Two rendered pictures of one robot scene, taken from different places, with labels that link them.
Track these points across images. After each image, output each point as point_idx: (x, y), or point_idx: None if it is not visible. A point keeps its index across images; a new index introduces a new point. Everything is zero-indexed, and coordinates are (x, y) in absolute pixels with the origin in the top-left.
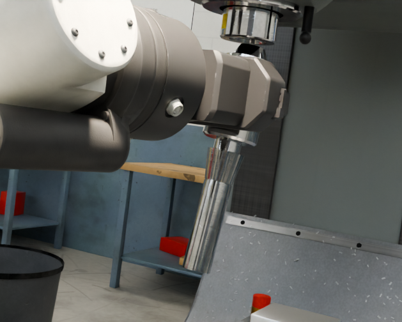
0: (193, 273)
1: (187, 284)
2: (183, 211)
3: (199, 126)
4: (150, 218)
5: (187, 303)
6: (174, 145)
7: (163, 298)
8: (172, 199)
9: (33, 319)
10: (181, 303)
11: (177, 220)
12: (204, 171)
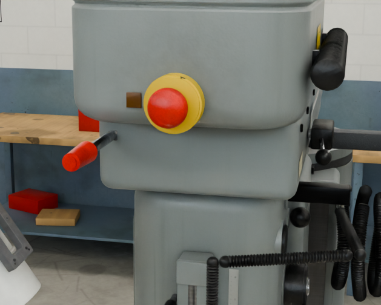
0: (53, 233)
1: (45, 236)
2: (25, 160)
3: (26, 68)
4: None
5: (52, 262)
6: (3, 92)
7: (26, 262)
8: (12, 150)
9: None
10: (45, 264)
11: (20, 169)
12: (43, 123)
